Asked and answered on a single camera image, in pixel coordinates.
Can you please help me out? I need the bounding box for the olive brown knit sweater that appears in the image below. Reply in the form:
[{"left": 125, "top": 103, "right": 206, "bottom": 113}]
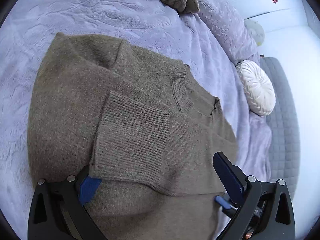
[{"left": 27, "top": 33, "right": 238, "bottom": 239}]

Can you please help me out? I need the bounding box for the grey quilted mattress pad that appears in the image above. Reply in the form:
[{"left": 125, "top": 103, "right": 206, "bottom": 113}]
[{"left": 260, "top": 57, "right": 300, "bottom": 198}]

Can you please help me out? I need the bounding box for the white round pleated cushion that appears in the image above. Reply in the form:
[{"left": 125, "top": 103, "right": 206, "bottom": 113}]
[{"left": 236, "top": 60, "right": 276, "bottom": 116}]

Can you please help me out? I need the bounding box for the lavender plush bed blanket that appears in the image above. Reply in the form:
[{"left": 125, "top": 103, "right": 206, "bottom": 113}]
[{"left": 1, "top": 0, "right": 271, "bottom": 239}]

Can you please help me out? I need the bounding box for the white round plush toy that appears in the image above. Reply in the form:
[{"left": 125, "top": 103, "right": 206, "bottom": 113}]
[{"left": 244, "top": 20, "right": 265, "bottom": 46}]

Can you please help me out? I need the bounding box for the white wardrobe with flower stickers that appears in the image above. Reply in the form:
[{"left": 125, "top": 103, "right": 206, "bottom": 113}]
[{"left": 226, "top": 0, "right": 308, "bottom": 33}]

